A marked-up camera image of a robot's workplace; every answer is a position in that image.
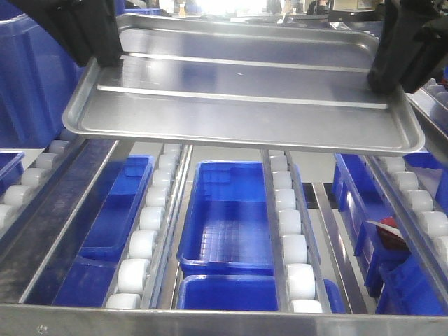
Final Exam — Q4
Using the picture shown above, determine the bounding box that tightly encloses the blue bin lower left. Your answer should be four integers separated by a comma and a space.
52, 155, 155, 307

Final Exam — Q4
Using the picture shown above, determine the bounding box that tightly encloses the left steel divider rail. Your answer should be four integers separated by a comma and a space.
1, 139, 131, 305

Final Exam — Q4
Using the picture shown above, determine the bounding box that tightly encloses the white roller track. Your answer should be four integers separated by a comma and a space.
261, 150, 332, 314
1, 129, 76, 235
363, 153, 448, 281
102, 144, 193, 309

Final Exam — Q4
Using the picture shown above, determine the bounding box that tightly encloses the silver metal tray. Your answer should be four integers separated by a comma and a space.
62, 14, 425, 156

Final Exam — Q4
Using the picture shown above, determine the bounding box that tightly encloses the blue bin front centre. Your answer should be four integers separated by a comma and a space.
176, 275, 278, 312

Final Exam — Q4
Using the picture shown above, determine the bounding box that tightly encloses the front steel frame bar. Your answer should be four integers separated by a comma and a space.
1, 304, 447, 335

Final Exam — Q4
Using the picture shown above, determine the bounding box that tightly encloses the small blue bin far left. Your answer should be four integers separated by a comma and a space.
0, 150, 25, 195

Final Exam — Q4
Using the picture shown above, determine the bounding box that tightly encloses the large blue plastic crate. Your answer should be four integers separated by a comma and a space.
1, 1, 82, 148

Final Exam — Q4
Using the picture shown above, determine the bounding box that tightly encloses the red and white packet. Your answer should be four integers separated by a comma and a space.
365, 216, 409, 251

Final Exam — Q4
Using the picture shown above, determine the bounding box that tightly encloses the left white roller track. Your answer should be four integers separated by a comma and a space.
1, 129, 76, 235

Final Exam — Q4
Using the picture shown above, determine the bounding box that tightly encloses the blue bin lower centre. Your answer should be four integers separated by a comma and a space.
177, 160, 274, 277

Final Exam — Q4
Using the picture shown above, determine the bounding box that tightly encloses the blue bin lower right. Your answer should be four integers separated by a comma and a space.
332, 151, 447, 316

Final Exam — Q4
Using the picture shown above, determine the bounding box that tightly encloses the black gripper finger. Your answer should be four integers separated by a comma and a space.
10, 0, 95, 66
367, 1, 440, 94
399, 15, 447, 93
71, 1, 121, 67

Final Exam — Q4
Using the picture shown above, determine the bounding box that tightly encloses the far right roller track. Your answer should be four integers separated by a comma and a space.
407, 78, 447, 134

